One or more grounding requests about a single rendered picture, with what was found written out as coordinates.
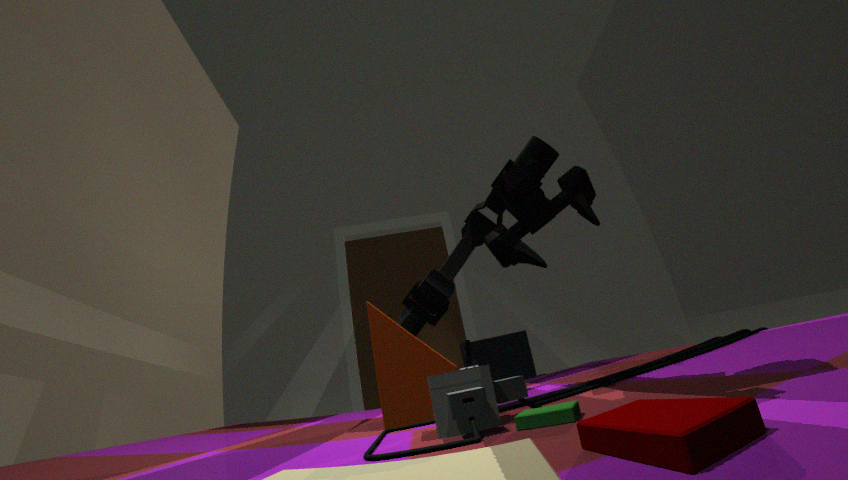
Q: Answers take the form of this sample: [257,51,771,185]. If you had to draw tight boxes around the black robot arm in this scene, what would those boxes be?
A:
[396,136,559,337]

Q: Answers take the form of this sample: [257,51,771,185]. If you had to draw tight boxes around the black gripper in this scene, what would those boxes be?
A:
[483,165,600,268]

